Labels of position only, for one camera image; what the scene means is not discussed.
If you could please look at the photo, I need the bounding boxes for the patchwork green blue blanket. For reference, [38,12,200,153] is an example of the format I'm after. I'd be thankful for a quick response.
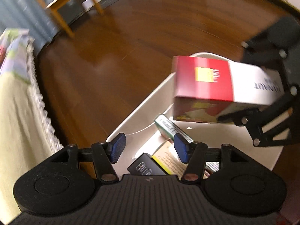
[1,28,34,84]

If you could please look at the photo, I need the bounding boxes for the red white bandage box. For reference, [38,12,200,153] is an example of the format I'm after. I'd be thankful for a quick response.
[172,55,284,122]

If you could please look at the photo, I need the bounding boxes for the black Flyco box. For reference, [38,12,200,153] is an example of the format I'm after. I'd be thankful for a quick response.
[127,153,167,176]

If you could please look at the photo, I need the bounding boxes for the yellow red medicine box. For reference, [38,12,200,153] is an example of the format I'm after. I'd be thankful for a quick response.
[151,139,187,179]

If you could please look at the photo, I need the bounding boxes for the green white medicine box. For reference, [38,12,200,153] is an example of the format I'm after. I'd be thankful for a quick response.
[154,114,194,142]

